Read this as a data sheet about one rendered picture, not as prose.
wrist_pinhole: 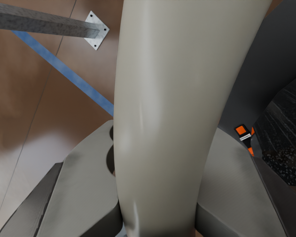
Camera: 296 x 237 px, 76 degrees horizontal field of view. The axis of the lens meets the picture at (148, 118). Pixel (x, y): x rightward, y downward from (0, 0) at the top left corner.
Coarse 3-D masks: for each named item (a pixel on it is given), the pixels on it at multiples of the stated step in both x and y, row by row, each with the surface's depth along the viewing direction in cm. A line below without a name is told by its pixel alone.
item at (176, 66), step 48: (144, 0) 3; (192, 0) 3; (240, 0) 3; (144, 48) 4; (192, 48) 3; (240, 48) 4; (144, 96) 4; (192, 96) 4; (144, 144) 4; (192, 144) 4; (144, 192) 5; (192, 192) 6
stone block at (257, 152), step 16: (288, 96) 94; (272, 112) 95; (288, 112) 82; (256, 128) 95; (272, 128) 83; (288, 128) 73; (256, 144) 88; (272, 144) 73; (288, 144) 66; (272, 160) 71; (288, 160) 64; (288, 176) 64
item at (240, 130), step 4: (236, 128) 130; (240, 128) 129; (244, 128) 128; (236, 132) 131; (240, 132) 129; (244, 132) 128; (248, 132) 128; (240, 136) 131; (244, 136) 128; (248, 136) 127; (244, 140) 128; (248, 140) 127; (248, 144) 127; (248, 148) 128; (252, 152) 126
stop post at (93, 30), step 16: (0, 16) 81; (16, 16) 87; (32, 16) 95; (48, 16) 105; (96, 16) 142; (48, 32) 108; (64, 32) 118; (80, 32) 129; (96, 32) 143; (96, 48) 150
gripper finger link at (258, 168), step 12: (252, 156) 9; (264, 168) 8; (264, 180) 7; (276, 180) 7; (276, 192) 7; (288, 192) 7; (276, 204) 7; (288, 204) 7; (288, 216) 6; (288, 228) 6
